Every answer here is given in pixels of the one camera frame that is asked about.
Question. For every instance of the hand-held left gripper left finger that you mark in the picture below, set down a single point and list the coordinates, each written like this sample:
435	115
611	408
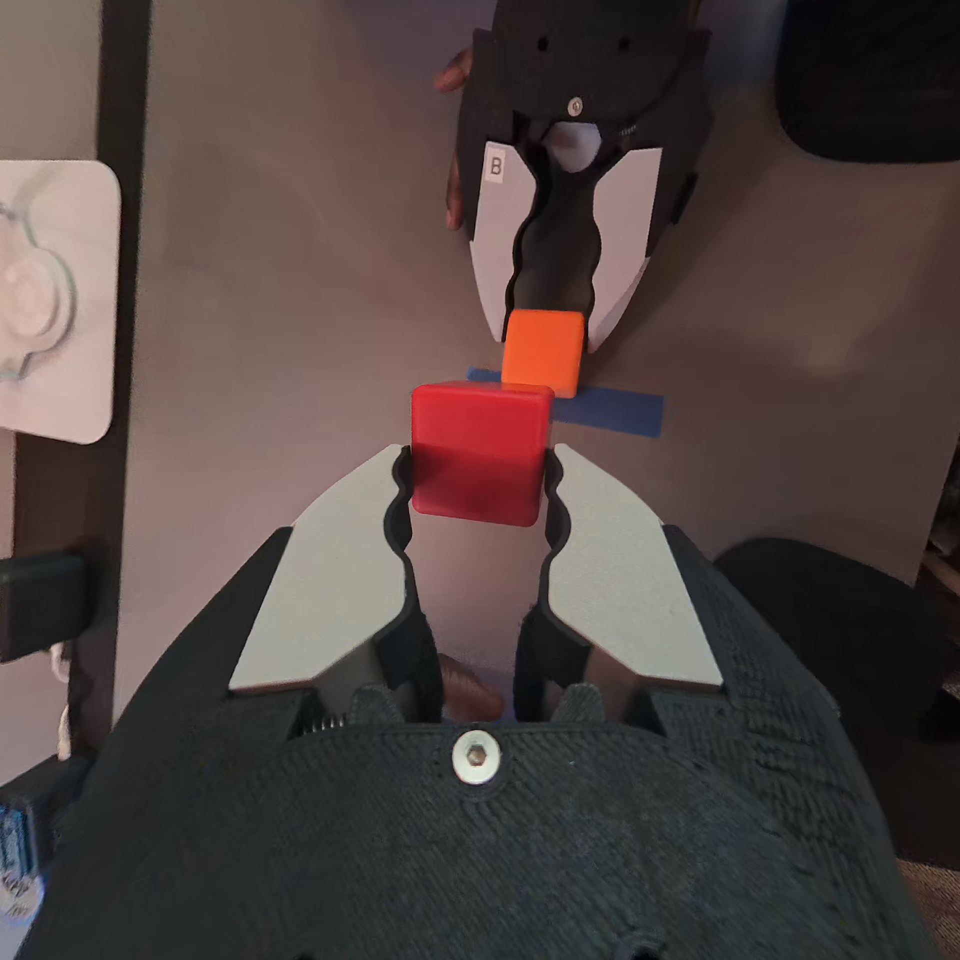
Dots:
323	593

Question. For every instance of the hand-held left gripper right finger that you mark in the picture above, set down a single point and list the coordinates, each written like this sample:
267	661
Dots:
630	593

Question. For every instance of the person's right hand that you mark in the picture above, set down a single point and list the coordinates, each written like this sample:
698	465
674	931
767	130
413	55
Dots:
453	135

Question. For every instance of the orange foam cube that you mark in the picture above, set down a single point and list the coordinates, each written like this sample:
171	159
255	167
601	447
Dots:
543	353

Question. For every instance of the white stand base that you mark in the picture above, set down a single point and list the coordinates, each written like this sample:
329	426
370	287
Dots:
60	300

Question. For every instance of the red foam cube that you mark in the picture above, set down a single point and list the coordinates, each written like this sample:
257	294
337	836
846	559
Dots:
477	450

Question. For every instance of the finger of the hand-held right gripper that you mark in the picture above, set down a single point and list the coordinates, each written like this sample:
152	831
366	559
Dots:
627	240
498	233

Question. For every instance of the blue tape strip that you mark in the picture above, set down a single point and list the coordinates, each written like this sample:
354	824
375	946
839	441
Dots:
615	408

